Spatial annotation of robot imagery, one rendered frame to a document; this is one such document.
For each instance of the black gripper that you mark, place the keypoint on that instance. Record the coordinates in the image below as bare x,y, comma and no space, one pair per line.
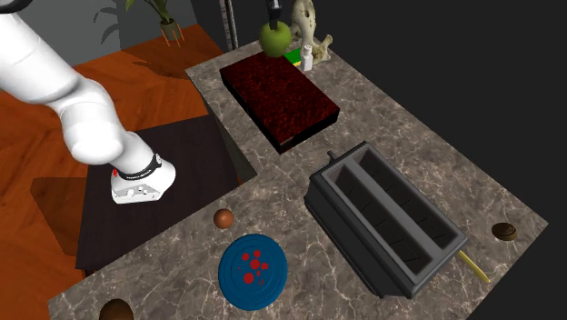
273,12

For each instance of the green apple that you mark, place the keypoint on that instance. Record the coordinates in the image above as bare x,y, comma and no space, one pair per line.
274,40

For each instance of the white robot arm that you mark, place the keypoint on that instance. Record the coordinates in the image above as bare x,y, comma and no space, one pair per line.
40,66

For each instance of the beige bone-shaped sculpture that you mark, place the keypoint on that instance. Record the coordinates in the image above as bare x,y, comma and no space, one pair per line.
305,20

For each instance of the grey mottled pole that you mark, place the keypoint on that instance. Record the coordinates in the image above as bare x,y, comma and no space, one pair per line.
230,24

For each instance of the green flat box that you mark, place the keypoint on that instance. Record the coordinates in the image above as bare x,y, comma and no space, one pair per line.
293,57

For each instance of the small white bottle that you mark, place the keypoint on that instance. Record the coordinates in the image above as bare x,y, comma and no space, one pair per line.
306,58

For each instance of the dark red flat box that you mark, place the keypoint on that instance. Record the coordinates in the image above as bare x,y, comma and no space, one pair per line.
279,97

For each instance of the potted green plant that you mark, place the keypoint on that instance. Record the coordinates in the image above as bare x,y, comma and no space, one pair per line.
168,22

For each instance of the small brown ball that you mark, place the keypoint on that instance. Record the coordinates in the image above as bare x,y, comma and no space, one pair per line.
223,218

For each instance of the dark grey toaster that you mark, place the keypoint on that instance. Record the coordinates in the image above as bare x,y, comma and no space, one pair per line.
354,221

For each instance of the blue plate with red spots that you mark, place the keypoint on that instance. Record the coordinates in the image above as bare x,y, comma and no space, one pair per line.
252,283

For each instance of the dark brown round lid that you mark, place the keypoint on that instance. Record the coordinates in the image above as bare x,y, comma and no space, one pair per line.
504,231

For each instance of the yellow pencil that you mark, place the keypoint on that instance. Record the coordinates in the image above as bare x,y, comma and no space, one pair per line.
474,266

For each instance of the dark brown round object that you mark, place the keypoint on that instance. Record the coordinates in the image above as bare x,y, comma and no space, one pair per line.
116,311

